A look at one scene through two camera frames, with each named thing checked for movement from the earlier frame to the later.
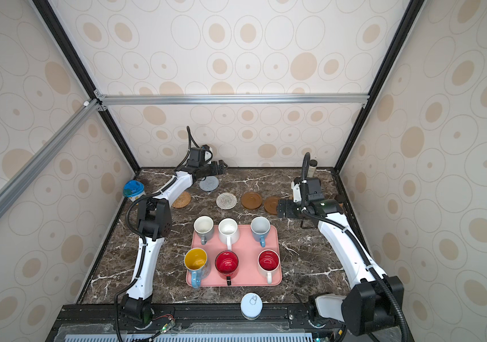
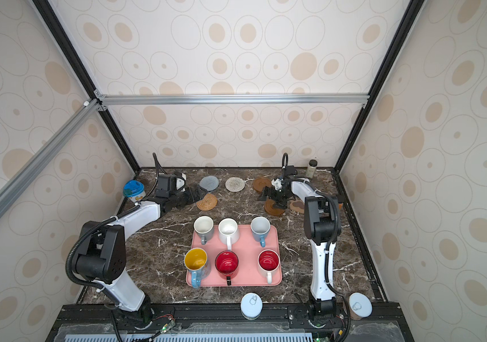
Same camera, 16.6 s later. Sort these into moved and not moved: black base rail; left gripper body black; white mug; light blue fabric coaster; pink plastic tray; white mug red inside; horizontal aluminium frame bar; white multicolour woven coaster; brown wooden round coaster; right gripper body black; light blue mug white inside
Moved: right gripper body black; brown wooden round coaster; left gripper body black; white multicolour woven coaster
Not moved: horizontal aluminium frame bar; pink plastic tray; light blue mug white inside; white mug; white mug red inside; light blue fabric coaster; black base rail
